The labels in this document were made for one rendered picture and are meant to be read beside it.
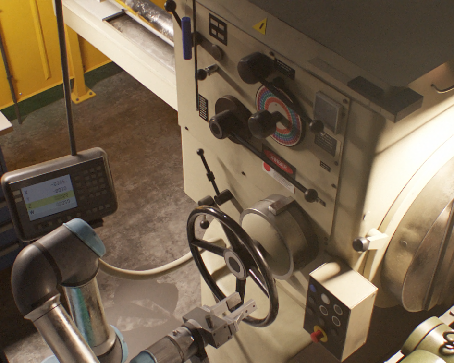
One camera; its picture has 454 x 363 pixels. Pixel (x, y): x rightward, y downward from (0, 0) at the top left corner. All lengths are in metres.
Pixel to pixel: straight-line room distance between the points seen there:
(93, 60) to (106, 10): 1.60
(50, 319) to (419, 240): 0.94
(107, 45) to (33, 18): 1.23
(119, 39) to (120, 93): 1.76
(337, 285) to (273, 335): 0.84
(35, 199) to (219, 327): 0.89
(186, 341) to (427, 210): 0.71
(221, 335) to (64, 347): 0.36
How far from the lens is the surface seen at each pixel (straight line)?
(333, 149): 1.81
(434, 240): 2.04
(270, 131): 1.85
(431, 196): 1.98
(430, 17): 1.94
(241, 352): 3.01
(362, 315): 2.00
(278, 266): 2.06
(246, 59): 1.85
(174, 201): 4.06
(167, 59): 2.94
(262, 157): 1.96
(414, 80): 1.70
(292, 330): 2.78
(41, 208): 2.42
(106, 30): 3.18
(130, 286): 3.69
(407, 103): 1.64
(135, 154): 4.37
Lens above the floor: 2.86
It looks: 43 degrees down
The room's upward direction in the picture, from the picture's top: straight up
